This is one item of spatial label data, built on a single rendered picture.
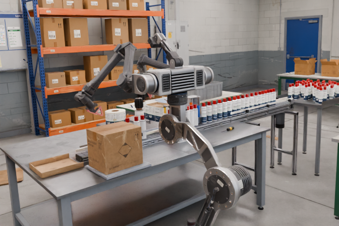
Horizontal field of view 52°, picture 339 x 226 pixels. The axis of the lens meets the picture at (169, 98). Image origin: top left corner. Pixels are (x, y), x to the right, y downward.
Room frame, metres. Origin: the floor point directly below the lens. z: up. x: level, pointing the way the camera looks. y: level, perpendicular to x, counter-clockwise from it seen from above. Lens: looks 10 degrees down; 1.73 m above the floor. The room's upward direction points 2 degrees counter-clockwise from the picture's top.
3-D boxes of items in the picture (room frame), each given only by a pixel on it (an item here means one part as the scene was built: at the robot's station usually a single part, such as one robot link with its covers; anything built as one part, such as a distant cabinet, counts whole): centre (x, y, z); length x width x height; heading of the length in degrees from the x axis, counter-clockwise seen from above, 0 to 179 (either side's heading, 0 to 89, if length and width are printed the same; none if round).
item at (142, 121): (2.84, 0.23, 0.98); 0.05 x 0.05 x 0.20
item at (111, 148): (2.33, 0.39, 0.99); 0.30 x 0.24 x 0.27; 130
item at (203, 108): (3.30, -0.33, 0.98); 0.05 x 0.05 x 0.20
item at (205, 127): (2.99, 0.05, 0.85); 1.65 x 0.11 x 0.05; 129
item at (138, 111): (3.16, 0.29, 1.03); 0.09 x 0.09 x 0.30
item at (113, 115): (3.35, 0.54, 0.95); 0.20 x 0.20 x 0.14
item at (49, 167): (2.37, 0.83, 0.85); 0.30 x 0.26 x 0.04; 129
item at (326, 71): (7.34, -3.48, 0.96); 0.43 x 0.42 x 0.37; 37
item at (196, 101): (3.33, -0.22, 1.01); 0.14 x 0.13 x 0.26; 129
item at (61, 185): (3.06, 0.27, 0.82); 2.10 x 1.31 x 0.02; 129
